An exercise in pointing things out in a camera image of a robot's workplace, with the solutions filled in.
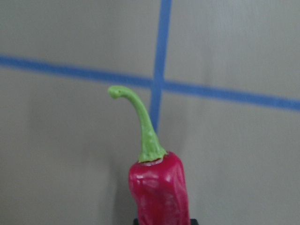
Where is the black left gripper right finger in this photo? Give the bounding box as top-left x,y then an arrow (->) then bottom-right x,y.
190,218 -> 198,225

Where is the red chili pepper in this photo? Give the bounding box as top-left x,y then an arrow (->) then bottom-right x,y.
108,86 -> 191,225

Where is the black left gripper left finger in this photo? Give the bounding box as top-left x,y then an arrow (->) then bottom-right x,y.
133,218 -> 139,225

